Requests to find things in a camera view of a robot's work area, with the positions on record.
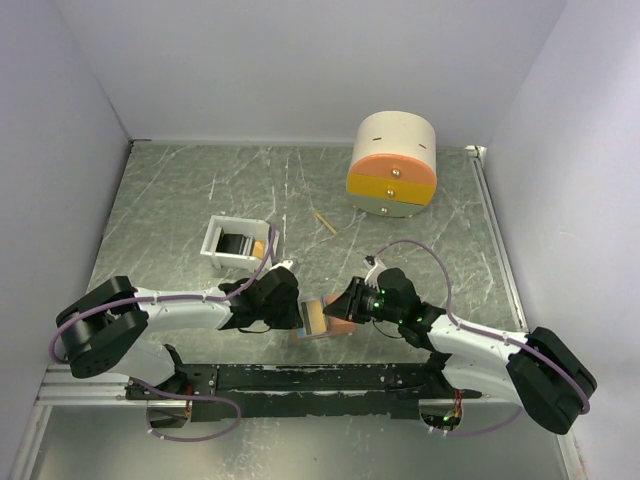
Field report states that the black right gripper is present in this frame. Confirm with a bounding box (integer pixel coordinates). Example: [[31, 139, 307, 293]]
[[323, 276, 403, 324]]

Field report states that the gold striped card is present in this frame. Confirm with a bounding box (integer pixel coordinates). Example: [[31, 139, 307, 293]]
[[297, 298, 328, 339]]

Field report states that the pink leather card holder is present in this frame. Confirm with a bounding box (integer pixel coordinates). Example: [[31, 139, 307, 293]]
[[291, 294, 356, 341]]

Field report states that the white card storage box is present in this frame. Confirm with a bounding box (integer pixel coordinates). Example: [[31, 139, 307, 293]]
[[200, 215, 279, 273]]

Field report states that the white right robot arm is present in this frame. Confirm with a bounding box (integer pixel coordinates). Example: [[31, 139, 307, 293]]
[[323, 268, 597, 435]]

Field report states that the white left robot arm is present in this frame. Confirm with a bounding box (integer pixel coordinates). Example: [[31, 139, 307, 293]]
[[52, 263, 302, 399]]

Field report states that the gold card stack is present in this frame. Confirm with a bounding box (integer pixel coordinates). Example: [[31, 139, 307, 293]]
[[251, 240, 267, 259]]

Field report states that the white card stack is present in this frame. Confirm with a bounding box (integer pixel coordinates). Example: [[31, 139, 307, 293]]
[[238, 235, 253, 256]]

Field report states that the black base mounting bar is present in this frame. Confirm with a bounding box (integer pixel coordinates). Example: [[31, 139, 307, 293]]
[[158, 363, 456, 422]]

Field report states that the small wooden stick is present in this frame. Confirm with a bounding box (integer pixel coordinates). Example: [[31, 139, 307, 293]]
[[314, 211, 338, 236]]

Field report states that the round white drawer cabinet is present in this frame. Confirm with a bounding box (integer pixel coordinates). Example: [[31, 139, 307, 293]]
[[346, 111, 438, 218]]

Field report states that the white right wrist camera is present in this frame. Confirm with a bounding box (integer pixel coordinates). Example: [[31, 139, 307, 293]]
[[364, 255, 387, 289]]

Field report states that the aluminium right side rail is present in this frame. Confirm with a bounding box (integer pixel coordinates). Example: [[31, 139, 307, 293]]
[[465, 145, 529, 331]]

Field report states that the aluminium rail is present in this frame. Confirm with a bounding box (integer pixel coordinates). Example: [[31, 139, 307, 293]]
[[465, 145, 529, 331], [34, 363, 136, 407]]

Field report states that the aluminium front rail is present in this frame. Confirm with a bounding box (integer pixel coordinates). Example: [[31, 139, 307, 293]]
[[34, 363, 136, 407]]

